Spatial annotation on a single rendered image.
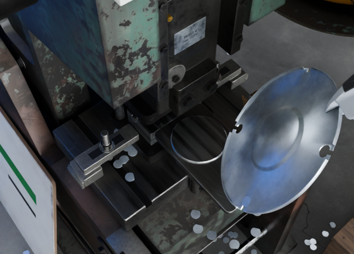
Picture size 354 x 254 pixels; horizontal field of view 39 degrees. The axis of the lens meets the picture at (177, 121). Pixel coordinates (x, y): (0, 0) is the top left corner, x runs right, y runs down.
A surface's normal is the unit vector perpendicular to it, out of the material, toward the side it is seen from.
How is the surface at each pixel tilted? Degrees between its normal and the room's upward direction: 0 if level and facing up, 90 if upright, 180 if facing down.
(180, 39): 90
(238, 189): 53
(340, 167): 0
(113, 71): 90
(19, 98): 73
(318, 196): 0
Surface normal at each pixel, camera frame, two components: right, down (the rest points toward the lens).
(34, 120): 0.61, 0.44
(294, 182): -0.79, -0.44
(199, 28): 0.63, 0.64
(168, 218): 0.00, -0.58
